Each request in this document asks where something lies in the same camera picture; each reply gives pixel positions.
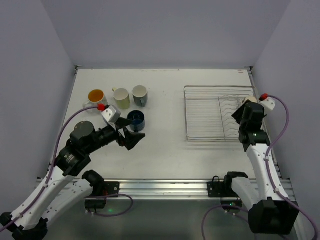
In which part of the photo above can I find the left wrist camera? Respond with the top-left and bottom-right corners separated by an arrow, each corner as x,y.
101,105 -> 121,124

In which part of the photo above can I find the white floral orange-inside mug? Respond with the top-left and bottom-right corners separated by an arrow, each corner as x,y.
82,89 -> 108,108

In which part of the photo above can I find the pale yellow-green mug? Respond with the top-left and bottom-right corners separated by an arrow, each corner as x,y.
112,87 -> 131,110

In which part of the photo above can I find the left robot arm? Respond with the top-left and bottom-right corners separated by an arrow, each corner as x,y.
0,118 -> 146,240

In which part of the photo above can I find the dark blue mug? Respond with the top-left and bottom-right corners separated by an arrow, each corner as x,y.
127,110 -> 145,133

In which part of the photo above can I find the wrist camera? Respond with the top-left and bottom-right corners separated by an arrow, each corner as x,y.
259,93 -> 276,111
101,105 -> 121,124

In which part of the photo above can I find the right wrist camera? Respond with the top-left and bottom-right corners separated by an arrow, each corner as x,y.
259,93 -> 276,111

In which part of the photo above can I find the grey-teal mug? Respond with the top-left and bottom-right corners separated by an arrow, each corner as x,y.
132,85 -> 148,108

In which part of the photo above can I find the aluminium front rail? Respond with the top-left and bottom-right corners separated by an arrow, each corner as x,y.
31,177 -> 296,201

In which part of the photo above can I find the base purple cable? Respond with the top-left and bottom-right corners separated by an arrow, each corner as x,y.
201,204 -> 251,240
84,192 -> 135,217

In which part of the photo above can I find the metal wire dish rack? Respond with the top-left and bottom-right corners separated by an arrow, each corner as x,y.
183,85 -> 255,143

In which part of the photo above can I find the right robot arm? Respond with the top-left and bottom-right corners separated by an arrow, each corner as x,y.
224,100 -> 299,236

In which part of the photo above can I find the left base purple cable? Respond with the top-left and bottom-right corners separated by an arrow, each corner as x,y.
84,192 -> 135,217

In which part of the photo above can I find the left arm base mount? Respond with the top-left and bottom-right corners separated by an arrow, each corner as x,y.
98,181 -> 120,198

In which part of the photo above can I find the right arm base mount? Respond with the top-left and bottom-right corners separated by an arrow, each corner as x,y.
206,175 -> 235,198

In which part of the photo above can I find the cream cup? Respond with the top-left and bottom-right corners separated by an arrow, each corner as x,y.
242,96 -> 258,104

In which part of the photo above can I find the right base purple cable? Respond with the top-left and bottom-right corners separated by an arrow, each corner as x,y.
201,204 -> 251,240

